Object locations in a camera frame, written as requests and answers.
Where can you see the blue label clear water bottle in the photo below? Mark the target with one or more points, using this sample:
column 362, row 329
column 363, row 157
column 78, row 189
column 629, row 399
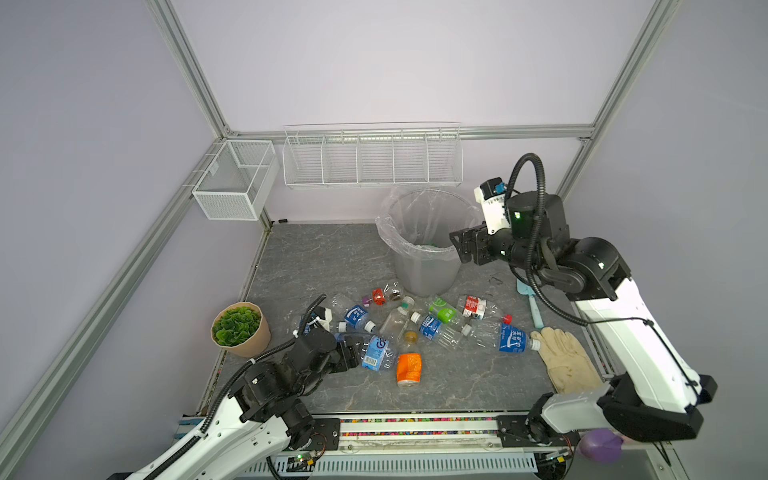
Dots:
column 315, row 322

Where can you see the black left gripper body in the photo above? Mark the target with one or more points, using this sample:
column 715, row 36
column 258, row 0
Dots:
column 337, row 362

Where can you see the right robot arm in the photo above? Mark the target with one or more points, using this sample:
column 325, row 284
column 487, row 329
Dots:
column 587, row 282

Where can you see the white wire wall shelf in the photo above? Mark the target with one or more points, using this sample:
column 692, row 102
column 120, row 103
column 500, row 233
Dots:
column 372, row 154

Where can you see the large blue label water bottle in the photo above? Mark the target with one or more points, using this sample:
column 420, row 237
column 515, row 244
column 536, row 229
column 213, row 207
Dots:
column 374, row 353

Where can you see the light blue garden trowel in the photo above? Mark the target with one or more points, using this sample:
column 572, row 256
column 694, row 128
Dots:
column 526, row 291

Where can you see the purple scoop pink handle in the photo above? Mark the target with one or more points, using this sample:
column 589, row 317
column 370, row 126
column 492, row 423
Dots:
column 601, row 445

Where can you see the blue label bottle white cap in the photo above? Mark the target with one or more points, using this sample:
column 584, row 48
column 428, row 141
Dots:
column 353, row 314

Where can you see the orange label bottle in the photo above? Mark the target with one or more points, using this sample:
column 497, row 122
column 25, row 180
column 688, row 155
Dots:
column 409, row 361

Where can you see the grey mesh waste bin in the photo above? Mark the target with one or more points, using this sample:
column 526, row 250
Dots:
column 426, row 277

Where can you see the small red label purple cap bottle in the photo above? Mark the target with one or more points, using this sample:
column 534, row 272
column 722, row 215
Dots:
column 389, row 292

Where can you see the potted green plant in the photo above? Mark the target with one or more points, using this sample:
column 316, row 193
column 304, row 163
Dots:
column 242, row 330

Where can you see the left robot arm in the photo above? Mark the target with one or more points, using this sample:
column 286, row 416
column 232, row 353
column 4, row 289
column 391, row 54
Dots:
column 259, row 412

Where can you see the blue label bottle red cap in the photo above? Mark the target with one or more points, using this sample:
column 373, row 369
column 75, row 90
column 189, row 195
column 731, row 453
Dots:
column 504, row 338

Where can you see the blue garden fork yellow handle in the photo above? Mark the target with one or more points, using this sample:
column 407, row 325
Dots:
column 185, row 425

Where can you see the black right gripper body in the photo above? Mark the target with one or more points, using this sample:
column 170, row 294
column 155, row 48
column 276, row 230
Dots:
column 489, row 248

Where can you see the blue pocari label bottle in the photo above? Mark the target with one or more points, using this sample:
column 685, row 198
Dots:
column 436, row 331

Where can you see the beige work glove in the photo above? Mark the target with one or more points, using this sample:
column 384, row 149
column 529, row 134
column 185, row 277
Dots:
column 567, row 363

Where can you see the clear bottle green band cap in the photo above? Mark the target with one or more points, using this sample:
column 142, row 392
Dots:
column 397, row 320

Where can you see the white mesh wall basket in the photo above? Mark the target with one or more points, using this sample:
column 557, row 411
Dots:
column 237, row 181

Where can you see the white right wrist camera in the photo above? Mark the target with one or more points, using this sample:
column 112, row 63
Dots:
column 490, row 195

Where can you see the red label clear bottle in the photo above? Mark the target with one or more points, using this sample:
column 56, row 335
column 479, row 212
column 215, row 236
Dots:
column 481, row 311

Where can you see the green label clear bottle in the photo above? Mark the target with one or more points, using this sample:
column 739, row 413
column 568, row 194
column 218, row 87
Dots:
column 448, row 315

